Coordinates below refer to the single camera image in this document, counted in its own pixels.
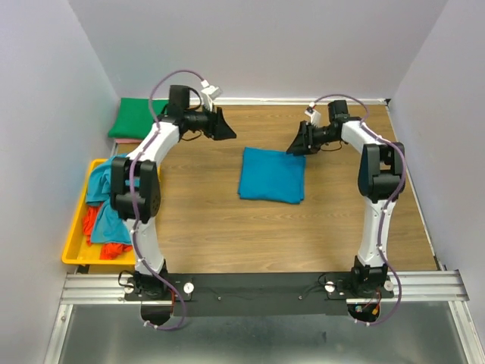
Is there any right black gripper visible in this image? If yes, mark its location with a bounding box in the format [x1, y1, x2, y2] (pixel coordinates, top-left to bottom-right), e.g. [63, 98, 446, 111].
[284, 121, 337, 158]

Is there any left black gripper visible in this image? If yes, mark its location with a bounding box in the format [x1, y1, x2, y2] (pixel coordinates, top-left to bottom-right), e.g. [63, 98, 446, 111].
[185, 103, 237, 141]

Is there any blue t shirt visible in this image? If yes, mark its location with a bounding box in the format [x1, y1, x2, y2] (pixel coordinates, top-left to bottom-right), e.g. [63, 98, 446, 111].
[238, 147, 306, 204]

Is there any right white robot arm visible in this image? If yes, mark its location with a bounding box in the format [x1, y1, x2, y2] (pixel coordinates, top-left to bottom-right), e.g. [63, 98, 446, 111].
[286, 98, 405, 297]

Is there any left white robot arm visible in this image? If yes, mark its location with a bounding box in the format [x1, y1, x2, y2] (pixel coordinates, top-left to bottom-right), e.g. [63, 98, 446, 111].
[111, 80, 236, 300]

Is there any folded green t shirt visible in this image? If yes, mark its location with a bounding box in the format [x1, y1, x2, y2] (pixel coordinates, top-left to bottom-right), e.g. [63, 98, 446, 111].
[108, 98, 154, 140]

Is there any folded pink t shirt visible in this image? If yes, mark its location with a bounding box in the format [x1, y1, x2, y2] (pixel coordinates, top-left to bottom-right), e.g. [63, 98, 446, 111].
[114, 138, 142, 144]

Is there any teal t shirt in bin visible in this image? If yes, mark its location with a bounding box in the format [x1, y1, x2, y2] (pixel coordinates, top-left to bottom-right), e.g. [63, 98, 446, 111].
[86, 156, 131, 246]

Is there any orange t shirt in bin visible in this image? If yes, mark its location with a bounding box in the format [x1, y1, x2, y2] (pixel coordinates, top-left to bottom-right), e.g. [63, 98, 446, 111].
[82, 202, 133, 261]

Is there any yellow plastic bin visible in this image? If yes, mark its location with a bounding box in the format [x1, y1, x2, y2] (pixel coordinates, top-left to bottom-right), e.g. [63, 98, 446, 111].
[61, 153, 161, 265]

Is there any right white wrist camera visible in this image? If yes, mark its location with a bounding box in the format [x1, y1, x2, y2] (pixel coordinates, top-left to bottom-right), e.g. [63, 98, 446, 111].
[305, 108, 321, 127]

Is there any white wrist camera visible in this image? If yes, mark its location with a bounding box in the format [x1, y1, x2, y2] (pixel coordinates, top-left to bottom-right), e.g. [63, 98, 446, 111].
[200, 85, 222, 111]
[305, 108, 321, 127]

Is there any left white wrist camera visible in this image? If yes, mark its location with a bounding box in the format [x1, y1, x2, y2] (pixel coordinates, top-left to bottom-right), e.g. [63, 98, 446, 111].
[200, 85, 222, 111]

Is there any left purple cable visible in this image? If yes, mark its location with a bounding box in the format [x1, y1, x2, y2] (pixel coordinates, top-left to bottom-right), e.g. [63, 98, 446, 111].
[128, 71, 211, 332]

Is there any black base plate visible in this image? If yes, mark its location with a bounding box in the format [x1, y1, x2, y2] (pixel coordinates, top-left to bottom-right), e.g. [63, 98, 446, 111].
[119, 272, 395, 327]

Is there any aluminium frame rail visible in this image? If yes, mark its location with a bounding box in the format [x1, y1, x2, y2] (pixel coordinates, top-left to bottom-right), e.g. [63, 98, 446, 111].
[45, 270, 484, 363]

